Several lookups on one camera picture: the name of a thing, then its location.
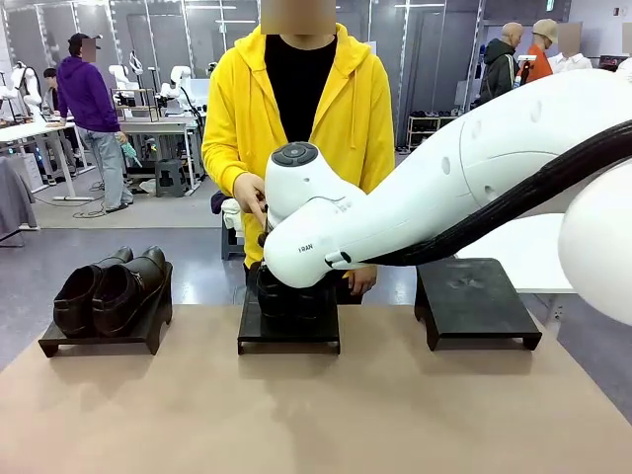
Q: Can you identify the person's right hand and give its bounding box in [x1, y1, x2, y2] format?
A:
[233, 173, 271, 228]

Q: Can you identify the person in yellow hoodie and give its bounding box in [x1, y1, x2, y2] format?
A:
[200, 22, 397, 271]

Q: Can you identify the mannequin in orange top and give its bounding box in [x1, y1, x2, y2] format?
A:
[515, 19, 560, 84]

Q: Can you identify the long white table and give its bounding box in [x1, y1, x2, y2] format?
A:
[0, 118, 96, 201]

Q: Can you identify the grey cloth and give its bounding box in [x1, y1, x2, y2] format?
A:
[0, 156, 40, 233]

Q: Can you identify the grey background workbench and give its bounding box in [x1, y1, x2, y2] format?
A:
[117, 114, 204, 192]

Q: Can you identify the seated person in grey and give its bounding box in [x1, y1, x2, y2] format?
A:
[41, 67, 61, 114]

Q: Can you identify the white shoe rack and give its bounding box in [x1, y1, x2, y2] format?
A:
[406, 110, 465, 153]

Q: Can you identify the yellow sleeved right forearm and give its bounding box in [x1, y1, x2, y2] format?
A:
[200, 140, 254, 198]

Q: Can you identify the white cloth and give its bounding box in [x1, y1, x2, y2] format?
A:
[220, 197, 247, 239]

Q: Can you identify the person in purple hoodie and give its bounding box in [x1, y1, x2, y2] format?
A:
[46, 33, 135, 215]

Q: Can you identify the grey plastic stool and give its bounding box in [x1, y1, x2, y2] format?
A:
[154, 158, 192, 198]

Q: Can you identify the person in white shirt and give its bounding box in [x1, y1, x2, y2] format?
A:
[546, 22, 594, 75]

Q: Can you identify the black shoe stand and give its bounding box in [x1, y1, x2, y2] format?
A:
[236, 283, 342, 356]
[38, 261, 175, 358]
[413, 257, 543, 353]

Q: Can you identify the black floor cable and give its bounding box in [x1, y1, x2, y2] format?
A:
[72, 181, 115, 219]

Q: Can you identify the person's left hand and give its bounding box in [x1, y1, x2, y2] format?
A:
[348, 266, 379, 297]

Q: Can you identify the mannequin in black jacket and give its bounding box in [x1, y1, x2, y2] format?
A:
[477, 22, 525, 106]

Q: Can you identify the black right arm cable sleeve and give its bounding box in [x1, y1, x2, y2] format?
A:
[361, 119, 632, 269]

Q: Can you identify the dark stool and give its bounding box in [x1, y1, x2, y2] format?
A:
[220, 222, 247, 262]

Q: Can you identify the white humanoid robot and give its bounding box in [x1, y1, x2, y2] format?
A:
[8, 60, 44, 120]

